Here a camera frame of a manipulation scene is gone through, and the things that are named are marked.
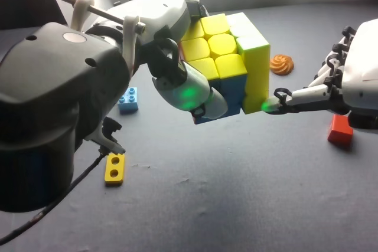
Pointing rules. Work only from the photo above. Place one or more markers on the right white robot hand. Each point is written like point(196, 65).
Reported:
point(363, 72)

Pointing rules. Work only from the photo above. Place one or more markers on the orange swirl cookie toy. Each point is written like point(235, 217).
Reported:
point(282, 64)

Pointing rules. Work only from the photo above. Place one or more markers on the yellow two-hole block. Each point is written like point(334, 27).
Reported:
point(114, 179)

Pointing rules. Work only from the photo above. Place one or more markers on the red cube block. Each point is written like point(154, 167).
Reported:
point(339, 134)

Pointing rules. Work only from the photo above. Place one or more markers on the Rubik's cube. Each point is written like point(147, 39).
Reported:
point(224, 45)

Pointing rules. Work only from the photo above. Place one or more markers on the grey table cloth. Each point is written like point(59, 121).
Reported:
point(236, 204)

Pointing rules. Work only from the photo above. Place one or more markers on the light blue toy brick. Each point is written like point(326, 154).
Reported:
point(128, 106)

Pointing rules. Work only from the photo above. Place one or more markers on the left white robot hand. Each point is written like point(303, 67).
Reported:
point(165, 13)

